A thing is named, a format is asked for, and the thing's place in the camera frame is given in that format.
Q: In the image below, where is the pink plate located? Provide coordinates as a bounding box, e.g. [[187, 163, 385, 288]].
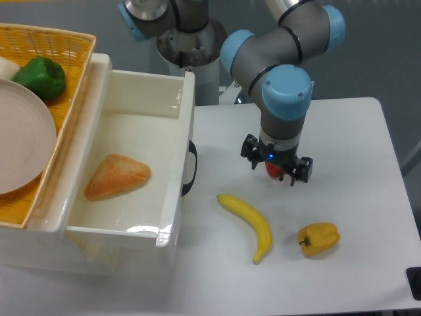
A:
[[1, 80, 57, 194]]

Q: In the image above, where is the orange bread piece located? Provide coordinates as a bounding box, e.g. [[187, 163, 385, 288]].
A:
[[84, 153, 151, 201]]

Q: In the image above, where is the white drawer cabinet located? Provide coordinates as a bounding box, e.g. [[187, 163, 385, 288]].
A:
[[1, 53, 119, 275]]

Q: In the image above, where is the yellow banana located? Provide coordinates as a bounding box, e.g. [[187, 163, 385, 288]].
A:
[[216, 194, 273, 264]]

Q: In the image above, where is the white round vegetable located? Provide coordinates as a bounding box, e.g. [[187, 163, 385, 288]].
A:
[[0, 57, 20, 80]]

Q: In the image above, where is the black object at table edge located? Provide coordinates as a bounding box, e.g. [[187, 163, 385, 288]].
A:
[[406, 267, 421, 301]]

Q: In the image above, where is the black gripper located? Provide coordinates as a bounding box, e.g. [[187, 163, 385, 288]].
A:
[[240, 134, 313, 186]]

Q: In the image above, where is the red bell pepper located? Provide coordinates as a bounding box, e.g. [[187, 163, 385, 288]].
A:
[[265, 162, 283, 178]]

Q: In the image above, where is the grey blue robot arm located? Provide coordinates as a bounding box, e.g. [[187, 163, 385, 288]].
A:
[[118, 1, 346, 183]]

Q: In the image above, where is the yellow bell pepper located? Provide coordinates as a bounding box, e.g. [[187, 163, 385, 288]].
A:
[[298, 223, 341, 257]]

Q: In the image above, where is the yellow woven basket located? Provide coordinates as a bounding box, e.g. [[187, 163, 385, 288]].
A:
[[1, 23, 96, 229]]

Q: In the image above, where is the black top drawer handle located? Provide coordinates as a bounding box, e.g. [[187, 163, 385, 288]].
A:
[[182, 140, 198, 196]]

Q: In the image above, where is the green bell pepper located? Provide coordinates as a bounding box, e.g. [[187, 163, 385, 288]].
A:
[[12, 57, 66, 101]]

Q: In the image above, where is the white top drawer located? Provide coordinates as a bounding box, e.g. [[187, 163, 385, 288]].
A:
[[66, 70, 197, 265]]

